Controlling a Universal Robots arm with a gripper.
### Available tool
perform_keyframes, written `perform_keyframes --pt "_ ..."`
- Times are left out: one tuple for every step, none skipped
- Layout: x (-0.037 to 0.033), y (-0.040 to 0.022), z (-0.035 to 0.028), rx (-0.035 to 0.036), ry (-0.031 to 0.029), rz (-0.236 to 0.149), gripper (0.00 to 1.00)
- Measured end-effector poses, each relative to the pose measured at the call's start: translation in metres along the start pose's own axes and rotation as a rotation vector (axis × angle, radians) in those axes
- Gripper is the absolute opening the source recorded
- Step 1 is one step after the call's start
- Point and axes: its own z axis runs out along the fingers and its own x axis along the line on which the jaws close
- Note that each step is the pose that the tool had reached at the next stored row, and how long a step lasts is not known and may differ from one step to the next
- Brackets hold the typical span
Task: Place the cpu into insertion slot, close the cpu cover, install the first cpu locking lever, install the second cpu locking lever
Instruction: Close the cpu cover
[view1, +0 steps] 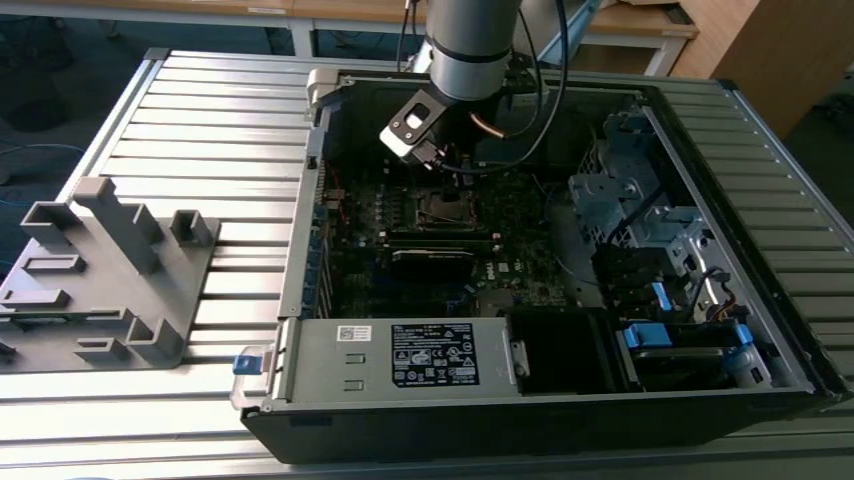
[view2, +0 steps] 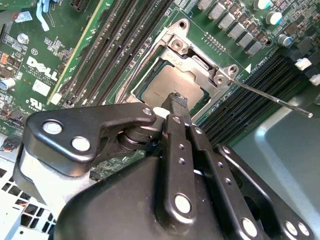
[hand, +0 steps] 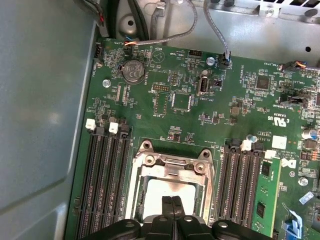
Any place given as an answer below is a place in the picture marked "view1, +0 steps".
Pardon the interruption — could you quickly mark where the metal socket cover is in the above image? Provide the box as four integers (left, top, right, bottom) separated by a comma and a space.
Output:
417, 188, 485, 227

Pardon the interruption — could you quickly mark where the silver CPU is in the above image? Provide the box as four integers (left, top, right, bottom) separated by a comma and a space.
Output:
429, 195, 473, 222

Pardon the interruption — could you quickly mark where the metal locking lever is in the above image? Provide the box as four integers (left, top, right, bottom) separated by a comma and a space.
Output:
417, 210, 484, 230

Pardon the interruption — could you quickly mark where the CPU socket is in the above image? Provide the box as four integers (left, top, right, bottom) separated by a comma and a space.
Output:
413, 185, 494, 234

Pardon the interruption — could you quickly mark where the metal drive cage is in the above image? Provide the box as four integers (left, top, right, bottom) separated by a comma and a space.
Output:
566, 112, 710, 251

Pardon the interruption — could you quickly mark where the green motherboard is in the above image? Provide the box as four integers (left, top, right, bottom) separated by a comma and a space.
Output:
319, 158, 588, 321

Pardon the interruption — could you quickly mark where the black graphics card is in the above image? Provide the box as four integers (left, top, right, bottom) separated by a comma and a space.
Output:
389, 248, 476, 282

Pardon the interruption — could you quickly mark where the wooden cabinet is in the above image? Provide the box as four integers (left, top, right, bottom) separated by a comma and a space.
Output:
670, 0, 854, 139

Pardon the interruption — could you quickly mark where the grey power supply unit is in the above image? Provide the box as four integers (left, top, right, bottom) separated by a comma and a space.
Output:
277, 317, 520, 402

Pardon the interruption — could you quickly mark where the black hard disk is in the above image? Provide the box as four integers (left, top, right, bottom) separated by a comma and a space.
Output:
630, 347, 730, 392

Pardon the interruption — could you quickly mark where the blue case latch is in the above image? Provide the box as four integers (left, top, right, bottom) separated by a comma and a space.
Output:
232, 352, 267, 376

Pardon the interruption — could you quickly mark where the black PC case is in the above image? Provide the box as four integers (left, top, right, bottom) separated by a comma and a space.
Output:
228, 67, 854, 465

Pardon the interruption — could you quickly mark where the grey parts rack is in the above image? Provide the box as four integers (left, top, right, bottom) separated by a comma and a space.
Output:
0, 175, 223, 374

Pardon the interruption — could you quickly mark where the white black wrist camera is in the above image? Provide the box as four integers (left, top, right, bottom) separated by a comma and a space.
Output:
377, 89, 447, 162

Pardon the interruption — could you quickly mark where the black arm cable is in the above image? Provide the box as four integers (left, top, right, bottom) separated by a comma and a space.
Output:
503, 0, 571, 144

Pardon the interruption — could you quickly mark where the black drive cable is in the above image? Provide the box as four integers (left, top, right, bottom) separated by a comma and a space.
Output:
607, 187, 666, 249

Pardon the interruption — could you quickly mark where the wooden desk white frame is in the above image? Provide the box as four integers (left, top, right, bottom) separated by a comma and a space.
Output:
0, 0, 428, 57
579, 0, 700, 77

